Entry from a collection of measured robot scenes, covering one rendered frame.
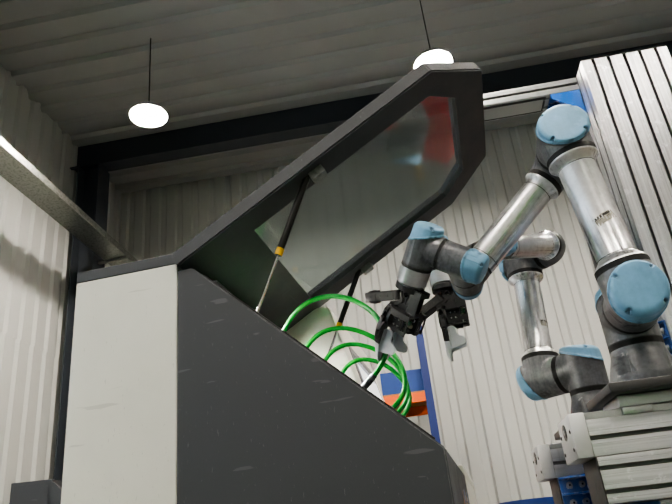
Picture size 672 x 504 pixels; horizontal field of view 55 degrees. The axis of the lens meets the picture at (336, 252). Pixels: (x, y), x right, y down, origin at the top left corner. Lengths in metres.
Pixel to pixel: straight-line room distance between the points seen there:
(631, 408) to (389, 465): 0.52
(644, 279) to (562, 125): 0.40
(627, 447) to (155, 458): 0.99
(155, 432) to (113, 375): 0.18
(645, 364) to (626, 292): 0.18
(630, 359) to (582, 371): 0.50
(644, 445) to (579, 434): 0.12
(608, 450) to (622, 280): 0.34
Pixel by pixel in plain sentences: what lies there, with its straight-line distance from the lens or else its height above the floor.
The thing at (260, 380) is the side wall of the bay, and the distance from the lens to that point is 1.47.
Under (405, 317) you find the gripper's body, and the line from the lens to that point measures 1.53.
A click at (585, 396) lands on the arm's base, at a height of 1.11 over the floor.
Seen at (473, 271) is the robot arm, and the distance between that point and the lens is 1.47.
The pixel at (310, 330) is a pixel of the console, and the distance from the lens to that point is 2.22.
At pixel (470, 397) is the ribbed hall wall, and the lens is 8.38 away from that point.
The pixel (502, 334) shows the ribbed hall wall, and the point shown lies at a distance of 8.61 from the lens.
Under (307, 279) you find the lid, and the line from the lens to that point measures 2.08.
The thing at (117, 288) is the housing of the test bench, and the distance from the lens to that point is 1.70.
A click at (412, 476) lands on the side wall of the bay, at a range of 1.36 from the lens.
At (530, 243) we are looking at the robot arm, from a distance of 2.01.
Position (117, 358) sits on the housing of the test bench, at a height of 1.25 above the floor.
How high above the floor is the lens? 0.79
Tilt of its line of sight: 25 degrees up
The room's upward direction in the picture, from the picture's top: 6 degrees counter-clockwise
